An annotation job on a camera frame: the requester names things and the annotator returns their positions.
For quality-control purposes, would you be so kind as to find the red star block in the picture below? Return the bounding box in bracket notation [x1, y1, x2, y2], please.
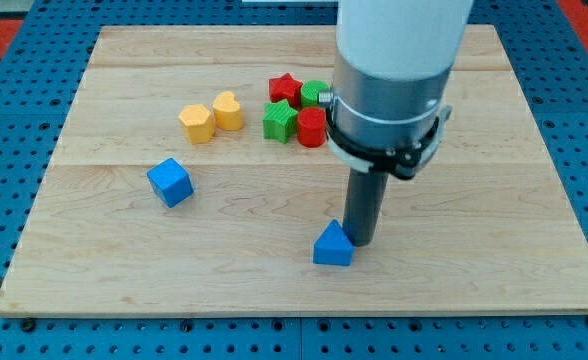
[268, 73, 303, 107]

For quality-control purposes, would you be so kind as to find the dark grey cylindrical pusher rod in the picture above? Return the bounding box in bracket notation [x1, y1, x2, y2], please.
[342, 169, 388, 247]

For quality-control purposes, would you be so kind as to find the light wooden board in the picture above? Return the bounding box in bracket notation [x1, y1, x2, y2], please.
[0, 25, 588, 319]

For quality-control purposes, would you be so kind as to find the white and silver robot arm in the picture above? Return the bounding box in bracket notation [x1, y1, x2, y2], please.
[318, 0, 474, 247]

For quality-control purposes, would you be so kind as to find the blue cube block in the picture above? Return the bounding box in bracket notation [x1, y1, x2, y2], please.
[147, 158, 194, 208]

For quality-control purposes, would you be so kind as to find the green star block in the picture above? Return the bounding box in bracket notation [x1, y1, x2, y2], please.
[262, 99, 298, 144]

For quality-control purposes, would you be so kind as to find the green cylinder block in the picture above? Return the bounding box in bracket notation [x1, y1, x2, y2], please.
[300, 80, 330, 108]

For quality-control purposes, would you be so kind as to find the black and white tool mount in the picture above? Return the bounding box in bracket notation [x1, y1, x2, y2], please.
[326, 105, 453, 181]

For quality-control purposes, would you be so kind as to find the blue triangle block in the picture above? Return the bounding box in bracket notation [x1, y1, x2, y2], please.
[312, 219, 354, 266]

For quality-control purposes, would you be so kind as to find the red cylinder block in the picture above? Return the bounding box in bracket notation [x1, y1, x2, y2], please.
[297, 107, 326, 148]

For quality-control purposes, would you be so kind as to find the yellow heart block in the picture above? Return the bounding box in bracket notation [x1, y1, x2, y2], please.
[212, 91, 243, 131]

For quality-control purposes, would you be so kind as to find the yellow pentagon block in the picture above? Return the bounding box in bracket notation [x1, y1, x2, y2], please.
[178, 104, 215, 144]

